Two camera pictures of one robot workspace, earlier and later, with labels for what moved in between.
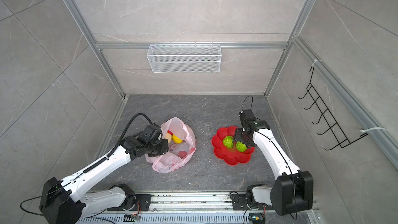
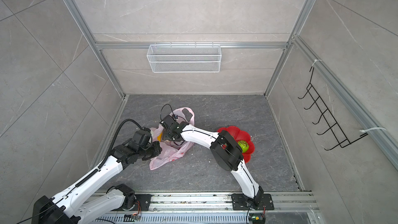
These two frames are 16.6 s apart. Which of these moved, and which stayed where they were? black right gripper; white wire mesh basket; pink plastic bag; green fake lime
Moved: pink plastic bag; black right gripper
Stayed: green fake lime; white wire mesh basket
